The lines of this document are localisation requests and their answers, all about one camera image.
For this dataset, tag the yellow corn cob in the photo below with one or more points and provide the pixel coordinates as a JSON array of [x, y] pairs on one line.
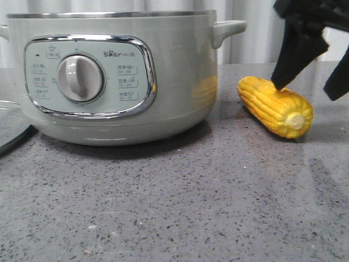
[[283, 112]]

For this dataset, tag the white curtain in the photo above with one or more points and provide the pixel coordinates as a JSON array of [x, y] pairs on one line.
[[245, 38]]

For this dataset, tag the glass pot lid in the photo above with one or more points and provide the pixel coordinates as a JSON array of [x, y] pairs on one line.
[[15, 127]]

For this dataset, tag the pale green electric cooking pot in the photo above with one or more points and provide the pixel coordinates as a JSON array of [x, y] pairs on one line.
[[105, 78]]

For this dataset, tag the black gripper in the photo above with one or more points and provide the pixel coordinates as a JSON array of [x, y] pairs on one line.
[[303, 41]]

